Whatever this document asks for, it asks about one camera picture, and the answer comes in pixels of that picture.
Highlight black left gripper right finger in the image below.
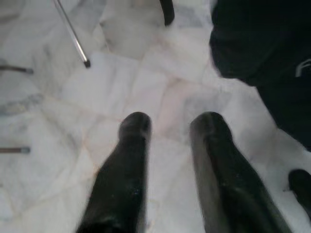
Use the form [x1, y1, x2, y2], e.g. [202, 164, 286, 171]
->
[190, 111, 294, 233]

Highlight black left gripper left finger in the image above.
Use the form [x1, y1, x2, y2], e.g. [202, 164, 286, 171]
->
[75, 111, 153, 233]

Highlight black shirt with white logo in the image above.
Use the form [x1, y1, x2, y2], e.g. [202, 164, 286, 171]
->
[209, 0, 311, 152]

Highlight silver metal clothes rack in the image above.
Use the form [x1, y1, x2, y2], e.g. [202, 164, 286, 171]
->
[53, 0, 91, 68]

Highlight black plastic hanger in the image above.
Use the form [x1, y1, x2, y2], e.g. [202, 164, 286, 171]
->
[159, 0, 175, 27]

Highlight dark metal table leg frame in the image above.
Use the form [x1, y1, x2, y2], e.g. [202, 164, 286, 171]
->
[0, 65, 34, 154]

